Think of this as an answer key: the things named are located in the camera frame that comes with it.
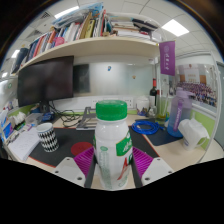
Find black cables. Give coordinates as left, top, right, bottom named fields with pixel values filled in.
left=49, top=101, right=83, bottom=128

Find white lidded jar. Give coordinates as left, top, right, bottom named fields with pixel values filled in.
left=136, top=96, right=150, bottom=116

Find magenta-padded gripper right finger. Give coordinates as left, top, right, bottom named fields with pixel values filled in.
left=129, top=146, right=175, bottom=190

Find grey metal laptop stand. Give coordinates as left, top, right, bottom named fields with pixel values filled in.
left=75, top=106, right=98, bottom=131

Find black desk mat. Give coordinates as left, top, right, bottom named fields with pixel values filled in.
left=28, top=126, right=160, bottom=168

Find white plastic jug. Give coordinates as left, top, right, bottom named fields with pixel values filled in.
left=177, top=118, right=210, bottom=151

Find purple water bottle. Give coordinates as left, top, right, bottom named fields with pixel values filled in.
left=166, top=87, right=194, bottom=138

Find white bottle with green cap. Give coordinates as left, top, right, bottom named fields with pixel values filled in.
left=92, top=99, right=134, bottom=191

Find clear plastic container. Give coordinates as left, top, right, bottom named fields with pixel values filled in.
left=25, top=112, right=44, bottom=126

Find dark blue mouse pad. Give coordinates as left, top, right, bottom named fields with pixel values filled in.
left=134, top=117, right=184, bottom=147

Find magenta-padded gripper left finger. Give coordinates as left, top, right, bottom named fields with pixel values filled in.
left=52, top=147, right=98, bottom=190

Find flat round red coaster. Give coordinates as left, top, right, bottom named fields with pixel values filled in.
left=70, top=141, right=94, bottom=157

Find black computer monitor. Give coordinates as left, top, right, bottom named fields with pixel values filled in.
left=17, top=55, right=75, bottom=114

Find purple hanging banner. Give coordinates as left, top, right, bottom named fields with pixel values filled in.
left=158, top=40, right=176, bottom=77

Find shelf unit with books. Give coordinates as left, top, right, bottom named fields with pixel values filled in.
left=9, top=1, right=168, bottom=76

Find dark wine bottle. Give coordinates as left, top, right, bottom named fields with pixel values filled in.
left=149, top=78, right=158, bottom=108

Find white paper notebook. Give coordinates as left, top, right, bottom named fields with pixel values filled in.
left=7, top=126, right=41, bottom=163

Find group photo poster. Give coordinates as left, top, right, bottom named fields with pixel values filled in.
left=173, top=63, right=219, bottom=108

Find small blue box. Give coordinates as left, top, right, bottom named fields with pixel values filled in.
left=41, top=111, right=55, bottom=122

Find blue tissue box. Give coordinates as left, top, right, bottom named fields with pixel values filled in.
left=0, top=109, right=16, bottom=141

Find black and white checkered mug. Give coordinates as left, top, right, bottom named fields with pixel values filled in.
left=36, top=122, right=60, bottom=153

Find blue coiled cable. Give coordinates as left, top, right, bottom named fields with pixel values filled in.
left=130, top=119, right=165, bottom=136

